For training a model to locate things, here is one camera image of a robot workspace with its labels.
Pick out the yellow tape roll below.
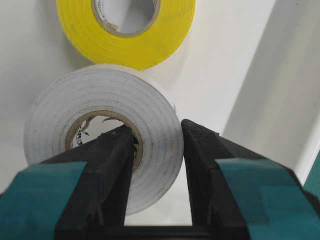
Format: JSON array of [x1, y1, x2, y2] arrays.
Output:
[[56, 0, 196, 70]]

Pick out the white tape roll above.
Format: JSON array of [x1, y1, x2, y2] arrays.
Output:
[[23, 64, 184, 215]]

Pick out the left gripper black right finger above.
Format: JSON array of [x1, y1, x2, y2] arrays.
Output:
[[181, 119, 320, 240]]

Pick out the green table cloth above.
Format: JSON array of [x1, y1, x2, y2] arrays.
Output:
[[303, 157, 320, 199]]

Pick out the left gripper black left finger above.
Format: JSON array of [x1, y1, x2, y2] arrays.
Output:
[[0, 126, 136, 240]]

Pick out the white plastic tray case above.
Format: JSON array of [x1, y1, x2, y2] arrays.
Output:
[[0, 0, 320, 227]]

